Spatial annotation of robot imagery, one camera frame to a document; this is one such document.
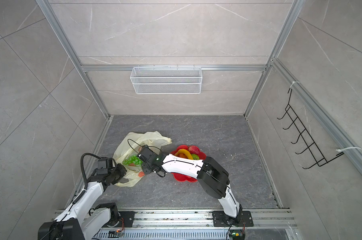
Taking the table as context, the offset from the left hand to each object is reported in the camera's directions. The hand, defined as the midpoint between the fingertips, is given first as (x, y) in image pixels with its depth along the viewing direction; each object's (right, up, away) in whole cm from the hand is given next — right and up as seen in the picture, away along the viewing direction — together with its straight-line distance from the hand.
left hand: (125, 165), depth 87 cm
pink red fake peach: (+41, +9, +5) cm, 43 cm away
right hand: (+14, +1, -2) cm, 14 cm away
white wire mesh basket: (+23, +56, +13) cm, 62 cm away
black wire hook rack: (+90, +14, -25) cm, 95 cm away
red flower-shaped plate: (+34, -7, -2) cm, 35 cm away
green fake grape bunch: (+3, +3, +5) cm, 7 cm away
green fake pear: (+42, +5, +3) cm, 42 cm away
